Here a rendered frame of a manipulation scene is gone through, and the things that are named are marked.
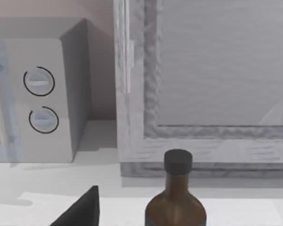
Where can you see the pale microwave oven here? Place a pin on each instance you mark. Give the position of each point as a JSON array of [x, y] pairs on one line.
[[47, 94]]

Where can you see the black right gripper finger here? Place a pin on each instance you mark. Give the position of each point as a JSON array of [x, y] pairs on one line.
[[85, 209]]

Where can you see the grey cabinet door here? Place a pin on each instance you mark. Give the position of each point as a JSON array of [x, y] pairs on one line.
[[221, 66]]

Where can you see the pale round microwave knob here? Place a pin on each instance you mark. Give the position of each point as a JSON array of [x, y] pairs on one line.
[[39, 81], [44, 119]]

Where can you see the brown bottle with black cap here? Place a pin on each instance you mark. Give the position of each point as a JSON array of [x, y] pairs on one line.
[[175, 202]]

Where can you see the grey cabinet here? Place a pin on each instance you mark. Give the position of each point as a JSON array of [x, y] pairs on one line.
[[136, 106]]

